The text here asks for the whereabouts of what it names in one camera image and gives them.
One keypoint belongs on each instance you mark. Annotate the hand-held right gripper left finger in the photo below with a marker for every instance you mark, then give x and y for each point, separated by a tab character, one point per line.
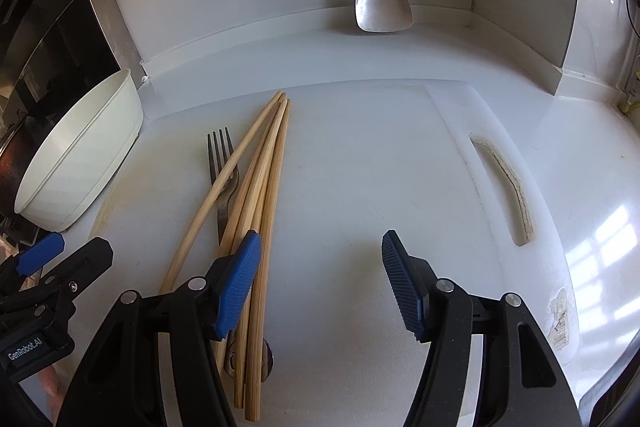
240	282

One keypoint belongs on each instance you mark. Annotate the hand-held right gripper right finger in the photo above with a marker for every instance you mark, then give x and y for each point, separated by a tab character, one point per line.
402	287

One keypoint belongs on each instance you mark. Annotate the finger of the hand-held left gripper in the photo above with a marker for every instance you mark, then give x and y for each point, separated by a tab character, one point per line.
40	254
82	262

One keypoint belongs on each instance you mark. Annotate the metal fork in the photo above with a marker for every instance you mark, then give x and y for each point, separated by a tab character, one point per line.
223	217

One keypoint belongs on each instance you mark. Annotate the cream round plastic basin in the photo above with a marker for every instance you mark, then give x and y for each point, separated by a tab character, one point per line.
85	167

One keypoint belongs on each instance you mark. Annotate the bundle of wooden chopsticks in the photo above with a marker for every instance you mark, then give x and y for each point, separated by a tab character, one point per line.
272	187

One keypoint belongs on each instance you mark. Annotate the person's left hand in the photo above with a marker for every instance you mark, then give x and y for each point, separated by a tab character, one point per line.
51	392

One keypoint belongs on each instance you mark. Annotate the dark brown cooking pot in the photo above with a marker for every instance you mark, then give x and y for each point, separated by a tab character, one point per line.
7	177

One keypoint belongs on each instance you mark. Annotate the white plastic cutting board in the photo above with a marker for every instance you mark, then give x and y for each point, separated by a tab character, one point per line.
375	167

